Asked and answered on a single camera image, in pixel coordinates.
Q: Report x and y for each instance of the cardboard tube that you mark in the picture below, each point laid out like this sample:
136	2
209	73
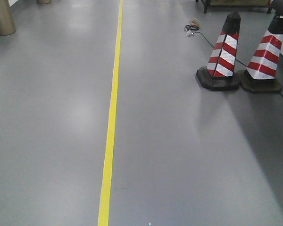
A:
7	25

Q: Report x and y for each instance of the red-white traffic cone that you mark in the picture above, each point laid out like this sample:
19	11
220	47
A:
218	74
259	75

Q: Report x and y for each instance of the right red-white traffic cone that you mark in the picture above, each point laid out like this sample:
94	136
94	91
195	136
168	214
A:
259	75

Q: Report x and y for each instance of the black low table frame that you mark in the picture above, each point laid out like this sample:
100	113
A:
236	4

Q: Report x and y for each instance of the left red-white traffic cone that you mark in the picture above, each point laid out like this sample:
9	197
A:
218	74

